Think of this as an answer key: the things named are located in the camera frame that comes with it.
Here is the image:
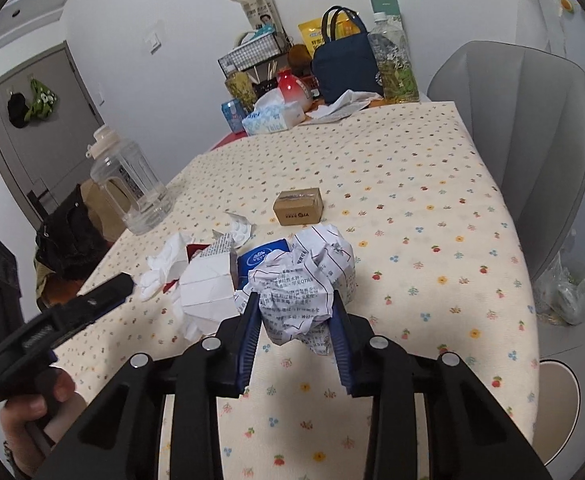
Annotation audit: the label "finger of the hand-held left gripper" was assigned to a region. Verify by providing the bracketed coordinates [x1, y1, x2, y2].
[47, 272, 136, 326]

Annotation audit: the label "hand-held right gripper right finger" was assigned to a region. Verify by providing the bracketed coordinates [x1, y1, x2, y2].
[330, 289, 556, 480]

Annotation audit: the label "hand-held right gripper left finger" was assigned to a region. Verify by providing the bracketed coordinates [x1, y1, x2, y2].
[37, 290, 263, 480]

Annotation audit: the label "printed paper ball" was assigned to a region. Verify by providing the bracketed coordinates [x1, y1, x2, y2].
[233, 224, 357, 358]

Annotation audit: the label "cream round trash bin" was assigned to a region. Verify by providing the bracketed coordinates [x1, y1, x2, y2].
[537, 357, 581, 467]

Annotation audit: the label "person's left hand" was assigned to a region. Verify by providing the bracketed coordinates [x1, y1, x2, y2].
[0, 367, 76, 478]

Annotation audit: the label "black bag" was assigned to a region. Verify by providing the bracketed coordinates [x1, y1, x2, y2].
[34, 184, 106, 282]

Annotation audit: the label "crumpled white folded paper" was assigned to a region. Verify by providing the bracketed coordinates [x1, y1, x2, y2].
[179, 237, 254, 342]

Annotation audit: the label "brown wooden chair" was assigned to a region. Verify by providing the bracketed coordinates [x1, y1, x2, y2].
[37, 179, 129, 311]

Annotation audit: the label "blue packet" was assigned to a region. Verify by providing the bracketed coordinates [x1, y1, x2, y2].
[236, 239, 293, 292]

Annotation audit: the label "small red packet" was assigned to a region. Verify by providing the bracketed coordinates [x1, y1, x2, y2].
[185, 242, 211, 264]

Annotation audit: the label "white blister pack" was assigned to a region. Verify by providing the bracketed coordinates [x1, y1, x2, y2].
[212, 211, 256, 249]

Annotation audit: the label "clear plastic water jug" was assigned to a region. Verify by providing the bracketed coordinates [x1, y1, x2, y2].
[85, 125, 173, 235]

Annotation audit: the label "small cardboard box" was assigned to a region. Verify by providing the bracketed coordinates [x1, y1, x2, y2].
[273, 187, 324, 226]

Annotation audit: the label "grey door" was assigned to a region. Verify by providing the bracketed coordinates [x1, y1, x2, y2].
[0, 42, 109, 232]

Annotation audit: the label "floral tablecloth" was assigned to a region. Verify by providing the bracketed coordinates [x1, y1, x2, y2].
[47, 101, 541, 480]

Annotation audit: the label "black hanging item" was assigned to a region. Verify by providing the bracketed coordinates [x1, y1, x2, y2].
[6, 91, 32, 129]

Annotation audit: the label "green hanging item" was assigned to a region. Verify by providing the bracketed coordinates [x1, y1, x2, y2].
[25, 77, 60, 124]

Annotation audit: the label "blue drink can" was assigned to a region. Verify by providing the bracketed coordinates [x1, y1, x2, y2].
[221, 99, 247, 135]

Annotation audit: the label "blue white tissue pack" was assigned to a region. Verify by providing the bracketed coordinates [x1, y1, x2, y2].
[241, 88, 307, 136]

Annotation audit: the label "clear plastic bag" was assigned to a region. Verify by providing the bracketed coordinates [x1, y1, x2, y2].
[533, 255, 585, 327]

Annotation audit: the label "glass jar with green contents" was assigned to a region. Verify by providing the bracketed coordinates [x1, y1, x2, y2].
[225, 71, 258, 112]

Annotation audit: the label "white paper sheets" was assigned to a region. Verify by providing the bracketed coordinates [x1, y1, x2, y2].
[305, 89, 384, 124]

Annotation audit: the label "navy lunch bag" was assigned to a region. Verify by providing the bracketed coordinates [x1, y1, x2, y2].
[311, 6, 385, 105]

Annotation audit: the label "brown round object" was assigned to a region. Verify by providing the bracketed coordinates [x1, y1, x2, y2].
[288, 44, 315, 69]

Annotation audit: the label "grey upholstered chair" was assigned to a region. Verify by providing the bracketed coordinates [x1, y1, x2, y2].
[427, 40, 585, 282]

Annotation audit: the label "large clear plastic bottle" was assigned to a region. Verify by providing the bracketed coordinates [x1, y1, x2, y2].
[367, 10, 420, 105]

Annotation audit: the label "yellow snack bag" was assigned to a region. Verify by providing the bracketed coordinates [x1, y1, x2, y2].
[297, 15, 368, 58]

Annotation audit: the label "white paper bag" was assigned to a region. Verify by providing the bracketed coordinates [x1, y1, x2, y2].
[225, 0, 286, 42]

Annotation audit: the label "tall green box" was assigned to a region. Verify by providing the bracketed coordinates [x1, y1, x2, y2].
[371, 0, 404, 24]

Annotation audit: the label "white mesh bag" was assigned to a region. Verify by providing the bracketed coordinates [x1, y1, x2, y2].
[519, 0, 573, 57]

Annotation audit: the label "black wire basket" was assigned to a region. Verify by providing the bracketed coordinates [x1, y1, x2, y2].
[217, 31, 293, 79]

